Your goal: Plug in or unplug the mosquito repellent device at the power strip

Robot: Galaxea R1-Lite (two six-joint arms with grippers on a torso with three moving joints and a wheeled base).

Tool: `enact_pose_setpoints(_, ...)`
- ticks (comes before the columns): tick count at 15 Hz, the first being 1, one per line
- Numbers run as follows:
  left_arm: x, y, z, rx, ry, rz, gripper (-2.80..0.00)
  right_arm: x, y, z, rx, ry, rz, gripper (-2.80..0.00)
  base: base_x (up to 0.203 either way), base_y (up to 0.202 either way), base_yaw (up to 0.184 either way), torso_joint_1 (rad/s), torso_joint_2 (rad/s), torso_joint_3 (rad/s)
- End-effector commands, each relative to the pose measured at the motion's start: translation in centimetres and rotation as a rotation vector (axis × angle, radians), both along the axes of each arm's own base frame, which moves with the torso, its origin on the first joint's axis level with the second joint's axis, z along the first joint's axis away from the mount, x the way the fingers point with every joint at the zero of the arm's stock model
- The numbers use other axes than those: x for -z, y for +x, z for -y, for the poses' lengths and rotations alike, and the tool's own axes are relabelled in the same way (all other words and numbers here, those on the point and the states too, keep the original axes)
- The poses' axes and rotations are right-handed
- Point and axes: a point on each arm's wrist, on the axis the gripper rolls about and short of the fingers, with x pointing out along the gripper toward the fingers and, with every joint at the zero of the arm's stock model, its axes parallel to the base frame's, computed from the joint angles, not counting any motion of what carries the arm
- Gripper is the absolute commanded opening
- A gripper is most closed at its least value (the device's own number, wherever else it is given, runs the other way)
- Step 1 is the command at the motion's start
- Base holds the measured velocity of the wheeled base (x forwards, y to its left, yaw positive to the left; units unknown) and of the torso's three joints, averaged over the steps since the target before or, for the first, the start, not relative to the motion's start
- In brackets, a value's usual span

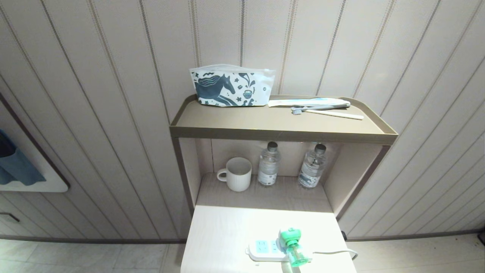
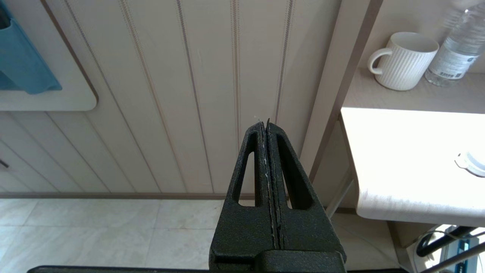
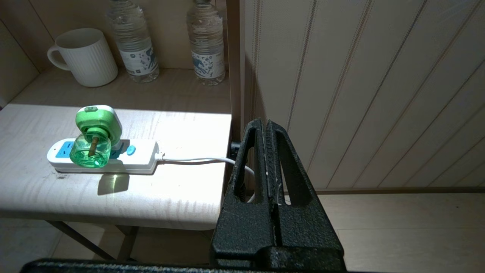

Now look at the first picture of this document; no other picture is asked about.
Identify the grey toothbrush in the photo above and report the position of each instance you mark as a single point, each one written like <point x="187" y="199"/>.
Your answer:
<point x="322" y="107"/>

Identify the green mosquito repellent device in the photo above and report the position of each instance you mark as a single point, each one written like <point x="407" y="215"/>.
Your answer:
<point x="292" y="246"/>

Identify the white toothpaste tube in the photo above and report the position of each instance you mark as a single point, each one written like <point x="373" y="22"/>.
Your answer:
<point x="307" y="101"/>

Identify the white pouch with horse print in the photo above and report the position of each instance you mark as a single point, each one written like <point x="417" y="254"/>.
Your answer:
<point x="231" y="89"/>

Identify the beige shelf unit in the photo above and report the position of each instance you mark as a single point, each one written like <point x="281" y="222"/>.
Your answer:
<point x="273" y="125"/>

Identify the clear water bottle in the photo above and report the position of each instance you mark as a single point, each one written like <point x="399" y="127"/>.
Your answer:
<point x="312" y="167"/>
<point x="268" y="165"/>

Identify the white ribbed mug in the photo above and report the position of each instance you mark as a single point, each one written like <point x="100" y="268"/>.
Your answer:
<point x="238" y="174"/>

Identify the blue cloth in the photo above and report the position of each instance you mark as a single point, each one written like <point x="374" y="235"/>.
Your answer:
<point x="17" y="167"/>

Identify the white power strip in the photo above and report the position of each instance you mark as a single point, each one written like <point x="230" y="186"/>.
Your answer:
<point x="265" y="250"/>

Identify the white toothbrush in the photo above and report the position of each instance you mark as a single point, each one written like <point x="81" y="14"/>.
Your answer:
<point x="335" y="114"/>

